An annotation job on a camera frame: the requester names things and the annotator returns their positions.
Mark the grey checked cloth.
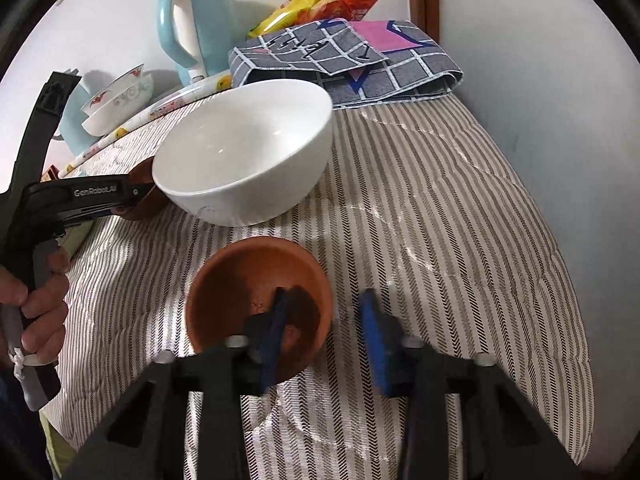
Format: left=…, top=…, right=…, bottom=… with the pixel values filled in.
left=229, top=18, right=463, bottom=111

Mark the floral table mat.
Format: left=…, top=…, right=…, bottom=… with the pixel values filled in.
left=57, top=72, right=233, bottom=178

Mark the striped quilted table cover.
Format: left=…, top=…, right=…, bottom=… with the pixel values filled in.
left=40, top=92, right=596, bottom=480

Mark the yellow snack bag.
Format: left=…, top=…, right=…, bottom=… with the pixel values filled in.
left=248, top=0, right=346, bottom=38

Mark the person's dark clothing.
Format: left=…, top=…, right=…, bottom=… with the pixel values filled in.
left=0, top=360, right=51, bottom=480

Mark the light blue thermos jug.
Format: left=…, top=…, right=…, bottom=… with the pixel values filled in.
left=52, top=72, right=96, bottom=157

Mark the green square plate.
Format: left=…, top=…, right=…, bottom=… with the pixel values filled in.
left=56, top=217, right=96, bottom=256

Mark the plain white bowl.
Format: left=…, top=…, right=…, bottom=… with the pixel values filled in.
left=151, top=79, right=335, bottom=227

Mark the white red patterned ceramic bowl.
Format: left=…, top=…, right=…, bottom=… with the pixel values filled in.
left=81, top=72, right=153, bottom=137

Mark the small brown bowl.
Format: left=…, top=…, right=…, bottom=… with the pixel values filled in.
left=185, top=238, right=334, bottom=383
left=117, top=156, right=168, bottom=221

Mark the red snack bag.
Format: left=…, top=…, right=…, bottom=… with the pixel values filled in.
left=330, top=0, right=381, bottom=23

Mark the green cloth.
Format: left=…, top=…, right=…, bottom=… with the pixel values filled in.
left=42, top=410, right=68, bottom=480

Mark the person's left hand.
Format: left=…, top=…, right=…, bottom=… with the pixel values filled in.
left=0, top=250, right=71, bottom=366

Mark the light blue electric kettle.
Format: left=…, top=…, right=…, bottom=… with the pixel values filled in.
left=157, top=0, right=236, bottom=87

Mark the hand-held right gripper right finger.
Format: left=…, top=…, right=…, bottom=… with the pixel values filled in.
left=360, top=289, right=581, bottom=480

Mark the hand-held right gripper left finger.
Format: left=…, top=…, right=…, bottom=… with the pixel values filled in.
left=65, top=287, right=301, bottom=480

